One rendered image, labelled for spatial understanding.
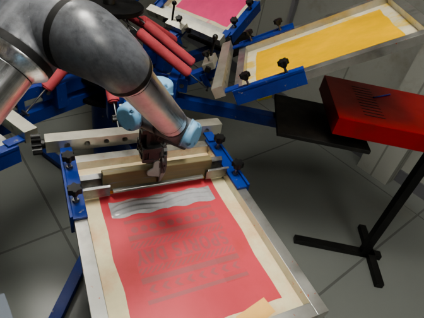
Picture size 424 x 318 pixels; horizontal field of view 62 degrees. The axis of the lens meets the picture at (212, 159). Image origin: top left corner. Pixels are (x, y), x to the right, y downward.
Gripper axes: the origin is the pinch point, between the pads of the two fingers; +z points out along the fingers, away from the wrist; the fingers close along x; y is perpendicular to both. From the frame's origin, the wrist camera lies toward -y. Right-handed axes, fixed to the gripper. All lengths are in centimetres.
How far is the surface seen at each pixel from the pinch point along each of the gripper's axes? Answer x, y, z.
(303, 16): -199, -208, 8
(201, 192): 7.5, -13.8, 5.5
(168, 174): 1.5, -3.0, -0.2
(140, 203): 6.9, 8.1, 5.9
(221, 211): 16.9, -17.7, 6.3
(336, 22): -51, -105, -36
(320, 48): -33, -84, -30
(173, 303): 43.5, 8.9, 6.3
